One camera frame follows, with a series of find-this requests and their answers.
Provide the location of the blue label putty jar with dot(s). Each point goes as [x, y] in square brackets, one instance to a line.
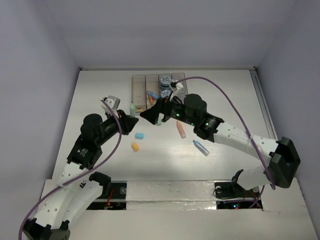
[165, 93]

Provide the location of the blue highlighter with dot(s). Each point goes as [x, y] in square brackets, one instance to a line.
[153, 95]

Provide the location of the green eraser cap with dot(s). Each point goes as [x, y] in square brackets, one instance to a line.
[159, 121]

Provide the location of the teal green marker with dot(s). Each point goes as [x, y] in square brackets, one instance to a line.
[132, 110]

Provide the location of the blue eraser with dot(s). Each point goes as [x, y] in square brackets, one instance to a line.
[139, 136]

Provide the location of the light blue marker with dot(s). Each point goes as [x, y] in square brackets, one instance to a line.
[201, 148]

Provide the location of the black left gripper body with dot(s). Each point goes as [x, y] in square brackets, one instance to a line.
[122, 122]

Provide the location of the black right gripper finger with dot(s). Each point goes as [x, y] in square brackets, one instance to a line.
[160, 104]
[152, 114]

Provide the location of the orange eraser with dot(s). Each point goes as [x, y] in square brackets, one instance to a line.
[135, 147]

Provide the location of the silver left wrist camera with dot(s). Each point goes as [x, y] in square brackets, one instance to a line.
[112, 101]

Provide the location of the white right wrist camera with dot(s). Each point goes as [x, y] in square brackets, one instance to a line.
[177, 88]

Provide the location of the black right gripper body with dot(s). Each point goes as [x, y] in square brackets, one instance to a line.
[175, 109]

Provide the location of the pink orange highlighter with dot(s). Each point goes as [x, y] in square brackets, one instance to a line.
[180, 129]

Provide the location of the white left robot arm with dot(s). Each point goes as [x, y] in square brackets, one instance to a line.
[80, 183]

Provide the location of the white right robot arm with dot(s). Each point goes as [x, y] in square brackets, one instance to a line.
[280, 157]

